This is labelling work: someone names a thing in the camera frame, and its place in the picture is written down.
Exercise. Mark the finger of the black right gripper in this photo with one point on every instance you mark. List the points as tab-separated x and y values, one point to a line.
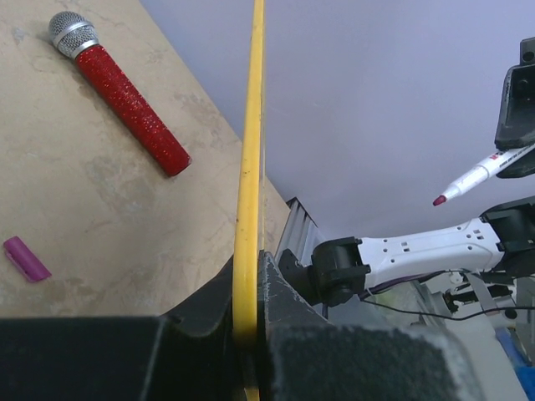
515	127
520	168

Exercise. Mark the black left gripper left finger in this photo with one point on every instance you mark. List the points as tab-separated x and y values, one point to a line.
184	354

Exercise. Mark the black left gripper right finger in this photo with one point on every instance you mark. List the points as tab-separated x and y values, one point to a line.
306	357

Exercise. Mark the white marker pen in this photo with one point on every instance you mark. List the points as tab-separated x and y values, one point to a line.
482	171

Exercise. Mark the yellow framed whiteboard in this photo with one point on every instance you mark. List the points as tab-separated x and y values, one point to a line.
249	227

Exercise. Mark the purple marker cap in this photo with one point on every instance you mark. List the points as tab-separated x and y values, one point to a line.
25	261

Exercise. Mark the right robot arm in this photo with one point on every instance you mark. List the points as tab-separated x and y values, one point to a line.
497	246

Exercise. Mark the red glitter toy microphone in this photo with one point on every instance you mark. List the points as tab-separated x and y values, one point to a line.
76	38

